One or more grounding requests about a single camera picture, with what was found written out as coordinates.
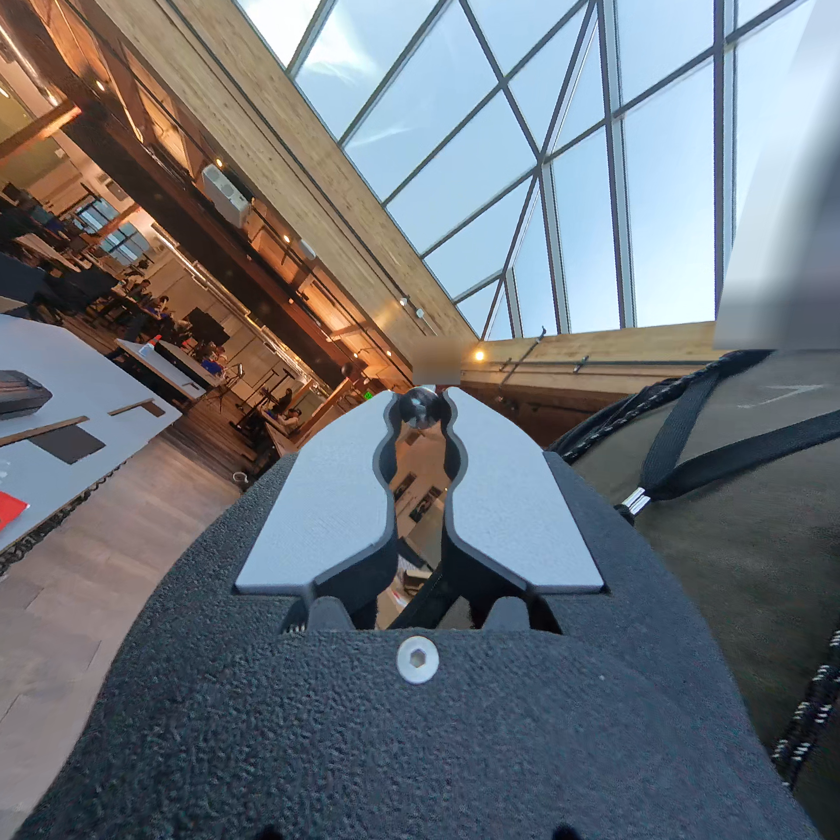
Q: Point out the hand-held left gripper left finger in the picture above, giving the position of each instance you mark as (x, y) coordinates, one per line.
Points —
(321, 505)

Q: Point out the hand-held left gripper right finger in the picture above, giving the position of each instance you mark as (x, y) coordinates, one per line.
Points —
(512, 505)

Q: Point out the black round knob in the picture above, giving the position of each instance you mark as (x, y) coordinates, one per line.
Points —
(420, 407)

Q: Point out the grey desk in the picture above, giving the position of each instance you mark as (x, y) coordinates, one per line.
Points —
(85, 387)

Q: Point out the grey table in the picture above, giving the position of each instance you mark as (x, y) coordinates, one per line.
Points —
(170, 367)

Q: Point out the short wooden strip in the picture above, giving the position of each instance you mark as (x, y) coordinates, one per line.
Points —
(134, 407)

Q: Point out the black monitor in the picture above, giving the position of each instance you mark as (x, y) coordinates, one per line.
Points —
(207, 328)

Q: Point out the dark square mat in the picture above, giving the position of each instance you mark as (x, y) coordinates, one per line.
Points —
(65, 443)

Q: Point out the long wooden strip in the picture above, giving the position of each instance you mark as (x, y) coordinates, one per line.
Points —
(43, 430)

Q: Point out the red card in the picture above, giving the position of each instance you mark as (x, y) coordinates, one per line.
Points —
(9, 510)

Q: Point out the black plastic tray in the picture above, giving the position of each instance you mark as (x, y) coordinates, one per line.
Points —
(23, 394)

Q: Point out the white wall unit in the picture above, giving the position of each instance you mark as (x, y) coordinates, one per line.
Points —
(226, 193)

